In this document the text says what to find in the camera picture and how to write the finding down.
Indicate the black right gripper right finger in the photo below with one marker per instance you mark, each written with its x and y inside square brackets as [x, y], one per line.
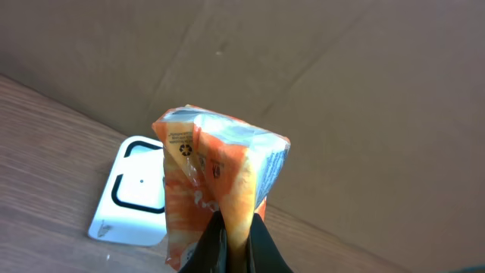
[263, 255]

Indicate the orange tissue pack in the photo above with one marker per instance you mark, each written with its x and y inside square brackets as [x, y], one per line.
[214, 163]

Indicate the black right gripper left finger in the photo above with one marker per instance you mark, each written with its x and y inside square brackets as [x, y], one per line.
[210, 254]

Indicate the white barcode scanner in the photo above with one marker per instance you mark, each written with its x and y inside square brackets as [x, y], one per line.
[131, 209]

